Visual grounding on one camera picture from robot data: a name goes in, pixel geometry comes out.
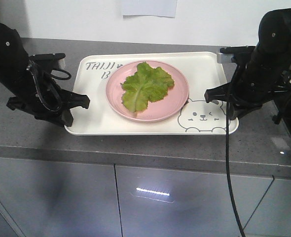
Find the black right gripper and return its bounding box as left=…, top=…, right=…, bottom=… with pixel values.
left=204, top=64, right=286, bottom=120

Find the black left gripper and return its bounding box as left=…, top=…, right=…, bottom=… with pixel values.
left=6, top=66, right=90, bottom=127

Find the pink round plate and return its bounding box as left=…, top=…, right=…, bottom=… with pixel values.
left=106, top=60, right=189, bottom=122

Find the cream bear serving tray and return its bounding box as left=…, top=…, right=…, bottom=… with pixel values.
left=67, top=52, right=239, bottom=135

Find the green lettuce leaf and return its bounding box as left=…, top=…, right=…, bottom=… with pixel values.
left=121, top=62, right=175, bottom=113

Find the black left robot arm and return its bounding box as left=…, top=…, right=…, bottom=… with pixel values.
left=0, top=23, right=90, bottom=127

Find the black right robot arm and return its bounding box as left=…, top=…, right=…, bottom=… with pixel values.
left=204, top=8, right=291, bottom=120

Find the grey side cabinet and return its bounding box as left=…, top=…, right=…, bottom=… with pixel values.
left=0, top=157, right=291, bottom=237

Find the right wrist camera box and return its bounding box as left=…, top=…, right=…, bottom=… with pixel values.
left=217, top=46, right=255, bottom=64

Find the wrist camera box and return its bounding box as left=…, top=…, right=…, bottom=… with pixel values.
left=29, top=53, right=66, bottom=72
left=217, top=46, right=255, bottom=64

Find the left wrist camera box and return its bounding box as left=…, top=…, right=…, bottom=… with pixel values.
left=29, top=53, right=66, bottom=72

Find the black hanging cable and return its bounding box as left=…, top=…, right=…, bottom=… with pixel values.
left=224, top=66, right=291, bottom=237

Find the white paper on wall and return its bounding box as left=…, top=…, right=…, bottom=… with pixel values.
left=121, top=0, right=178, bottom=18

